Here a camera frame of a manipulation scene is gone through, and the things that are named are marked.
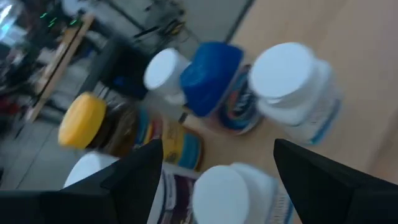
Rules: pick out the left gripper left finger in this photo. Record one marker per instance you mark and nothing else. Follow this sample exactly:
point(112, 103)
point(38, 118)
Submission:
point(109, 202)

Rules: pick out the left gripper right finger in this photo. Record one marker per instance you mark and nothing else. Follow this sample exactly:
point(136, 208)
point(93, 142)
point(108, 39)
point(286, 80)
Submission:
point(335, 193)

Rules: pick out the large white pill bottle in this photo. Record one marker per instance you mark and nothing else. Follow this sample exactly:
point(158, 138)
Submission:
point(90, 165)

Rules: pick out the amber bottle yellow cap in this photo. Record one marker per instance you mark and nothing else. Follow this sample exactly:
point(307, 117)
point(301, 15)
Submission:
point(82, 121)

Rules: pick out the white Trader Joe's pill bottle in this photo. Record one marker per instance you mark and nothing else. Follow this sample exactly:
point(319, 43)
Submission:
point(224, 196)
point(164, 71)
point(286, 74)

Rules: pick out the blue-capped vitamin bottle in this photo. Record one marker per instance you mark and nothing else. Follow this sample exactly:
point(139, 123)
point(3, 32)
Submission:
point(211, 77)

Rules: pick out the black background object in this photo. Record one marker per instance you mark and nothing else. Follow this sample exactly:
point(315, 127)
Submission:
point(124, 71)

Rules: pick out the background wooden table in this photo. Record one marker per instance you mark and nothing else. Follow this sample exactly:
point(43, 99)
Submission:
point(62, 59)

